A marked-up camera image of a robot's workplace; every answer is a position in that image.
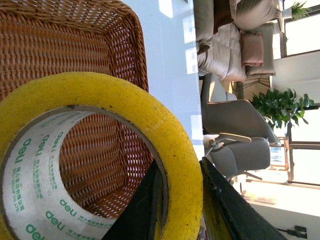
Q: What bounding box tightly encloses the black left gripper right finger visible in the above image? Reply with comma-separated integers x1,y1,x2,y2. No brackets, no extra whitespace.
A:
199,157,285,240

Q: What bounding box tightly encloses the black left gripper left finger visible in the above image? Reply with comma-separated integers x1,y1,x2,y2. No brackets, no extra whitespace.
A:
103,161,163,240

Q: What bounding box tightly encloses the yellow packing tape roll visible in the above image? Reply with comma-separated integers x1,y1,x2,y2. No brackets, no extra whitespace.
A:
0,72,203,240

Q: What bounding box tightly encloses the brown wicker basket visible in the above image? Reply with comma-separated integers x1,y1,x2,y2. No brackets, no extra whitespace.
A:
0,0,153,218

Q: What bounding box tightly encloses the grey office chair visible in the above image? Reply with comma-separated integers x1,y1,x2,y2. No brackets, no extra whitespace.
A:
200,73,281,181

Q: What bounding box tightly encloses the green leafy plant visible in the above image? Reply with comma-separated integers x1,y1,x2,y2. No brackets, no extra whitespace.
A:
250,88,314,129

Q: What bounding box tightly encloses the pink cushion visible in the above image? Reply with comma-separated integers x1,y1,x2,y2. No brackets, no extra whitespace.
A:
240,31,264,67

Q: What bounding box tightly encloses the beige sofa with cushions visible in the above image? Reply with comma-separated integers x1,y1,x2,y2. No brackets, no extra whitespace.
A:
193,0,280,82

